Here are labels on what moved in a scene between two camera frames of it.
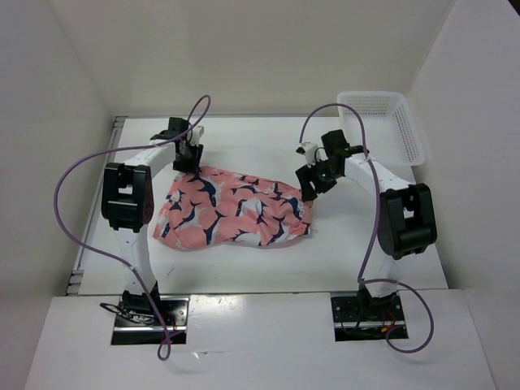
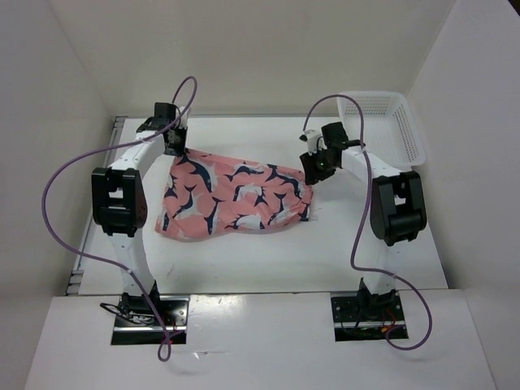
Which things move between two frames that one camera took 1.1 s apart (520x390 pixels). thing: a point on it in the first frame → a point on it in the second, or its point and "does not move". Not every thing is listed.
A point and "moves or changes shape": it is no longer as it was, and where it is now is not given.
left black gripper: [191, 167] → [178, 151]
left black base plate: [174, 310] does not move
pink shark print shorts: [217, 206] moves or changes shape
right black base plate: [365, 318] does not move
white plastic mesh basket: [391, 132] does not move
